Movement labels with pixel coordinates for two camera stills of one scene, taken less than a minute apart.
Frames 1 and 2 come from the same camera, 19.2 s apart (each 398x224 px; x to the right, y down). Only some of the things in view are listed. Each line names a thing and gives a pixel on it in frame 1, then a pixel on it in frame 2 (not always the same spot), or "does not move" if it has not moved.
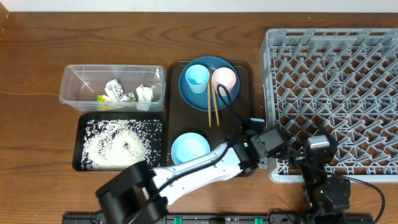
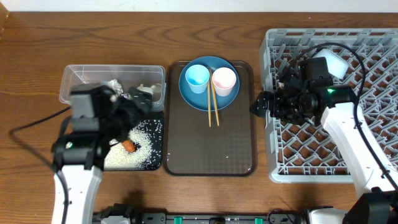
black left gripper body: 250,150 to 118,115
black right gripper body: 298,158 to 290,107
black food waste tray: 117,141 does not move
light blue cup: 197,76 does not move
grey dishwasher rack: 342,82 does not move
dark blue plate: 199,101 does not move
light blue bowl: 188,145 to 336,65
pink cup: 225,76 does not move
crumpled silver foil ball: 114,90 does not move
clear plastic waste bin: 111,88 does not move
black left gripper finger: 263,163 to 142,101
